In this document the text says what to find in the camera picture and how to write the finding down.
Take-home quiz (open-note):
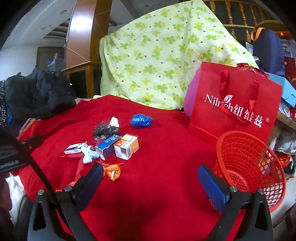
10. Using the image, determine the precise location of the white tissue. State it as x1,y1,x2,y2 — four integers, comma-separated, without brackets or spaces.
109,116,120,129

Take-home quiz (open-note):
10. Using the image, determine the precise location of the navy bag with orange handles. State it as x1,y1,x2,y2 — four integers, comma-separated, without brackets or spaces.
251,27,286,77

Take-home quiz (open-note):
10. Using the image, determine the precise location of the wooden cabinet frame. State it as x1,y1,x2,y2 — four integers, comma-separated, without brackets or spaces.
62,61,102,99

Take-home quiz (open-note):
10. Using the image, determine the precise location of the crumpled white paper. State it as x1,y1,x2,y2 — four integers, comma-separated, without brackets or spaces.
80,142,97,164

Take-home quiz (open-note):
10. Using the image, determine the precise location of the small white box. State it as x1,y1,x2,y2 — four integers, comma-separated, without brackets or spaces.
64,143,84,154

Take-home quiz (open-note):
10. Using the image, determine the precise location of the wooden railing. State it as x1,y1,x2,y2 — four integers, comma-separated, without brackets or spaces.
203,0,273,40

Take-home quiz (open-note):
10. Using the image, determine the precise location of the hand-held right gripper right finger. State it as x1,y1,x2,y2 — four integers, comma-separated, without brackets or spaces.
198,165,274,241

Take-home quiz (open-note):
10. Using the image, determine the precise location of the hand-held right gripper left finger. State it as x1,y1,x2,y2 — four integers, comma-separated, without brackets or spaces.
28,163,104,241

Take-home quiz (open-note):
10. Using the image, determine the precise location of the light blue cardboard box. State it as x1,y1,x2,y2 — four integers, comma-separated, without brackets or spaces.
265,72,296,108

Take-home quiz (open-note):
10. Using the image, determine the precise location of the black fluffy cloth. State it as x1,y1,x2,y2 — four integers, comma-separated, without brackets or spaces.
5,67,77,121

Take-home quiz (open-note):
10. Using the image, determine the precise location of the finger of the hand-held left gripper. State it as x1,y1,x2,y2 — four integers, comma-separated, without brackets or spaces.
17,134,44,151

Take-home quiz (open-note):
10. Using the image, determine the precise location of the red ribbon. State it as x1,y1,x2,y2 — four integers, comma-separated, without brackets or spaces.
72,158,85,186

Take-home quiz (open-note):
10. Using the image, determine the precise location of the blue plastic bag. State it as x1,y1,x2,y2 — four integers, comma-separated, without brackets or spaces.
130,113,153,129

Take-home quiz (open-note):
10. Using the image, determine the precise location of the red paper gift bag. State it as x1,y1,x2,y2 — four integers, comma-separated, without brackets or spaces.
188,61,284,147

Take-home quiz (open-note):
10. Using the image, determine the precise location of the red box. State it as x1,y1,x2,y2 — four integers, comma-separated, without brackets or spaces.
283,57,296,81

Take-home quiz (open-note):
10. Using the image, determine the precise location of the wooden shelf plank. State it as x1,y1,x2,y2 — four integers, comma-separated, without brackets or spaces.
276,111,296,131

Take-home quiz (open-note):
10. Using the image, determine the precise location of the blue toothpaste box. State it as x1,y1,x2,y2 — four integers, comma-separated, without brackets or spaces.
95,134,122,161

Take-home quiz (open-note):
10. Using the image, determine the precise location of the crumpled black plastic bag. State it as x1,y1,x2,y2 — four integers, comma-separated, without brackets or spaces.
92,120,119,141

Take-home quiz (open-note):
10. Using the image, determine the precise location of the white cloth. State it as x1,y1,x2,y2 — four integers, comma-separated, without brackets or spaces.
6,175,27,223

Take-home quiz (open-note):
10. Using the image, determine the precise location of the orange and white medicine box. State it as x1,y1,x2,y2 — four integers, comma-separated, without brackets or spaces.
113,134,140,160

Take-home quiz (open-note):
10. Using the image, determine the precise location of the green clover print quilt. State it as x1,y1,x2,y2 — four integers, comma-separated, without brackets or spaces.
99,0,259,110

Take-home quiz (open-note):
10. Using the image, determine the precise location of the red plastic mesh basket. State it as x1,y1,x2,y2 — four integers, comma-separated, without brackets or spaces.
214,130,287,212

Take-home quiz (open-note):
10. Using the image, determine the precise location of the crumpled red plastic bag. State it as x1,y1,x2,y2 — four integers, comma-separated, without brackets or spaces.
236,62,270,79

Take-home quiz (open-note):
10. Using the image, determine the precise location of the pink cushion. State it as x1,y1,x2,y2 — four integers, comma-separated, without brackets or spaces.
183,68,201,118

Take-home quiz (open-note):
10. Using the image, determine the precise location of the wooden door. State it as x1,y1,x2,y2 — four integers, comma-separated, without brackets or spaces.
36,46,64,71

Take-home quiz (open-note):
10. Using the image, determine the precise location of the orange wrapper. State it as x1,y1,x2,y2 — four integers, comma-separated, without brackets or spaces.
97,161,121,181

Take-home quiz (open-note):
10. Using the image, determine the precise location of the red blanket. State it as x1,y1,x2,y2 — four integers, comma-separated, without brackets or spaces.
13,94,273,241

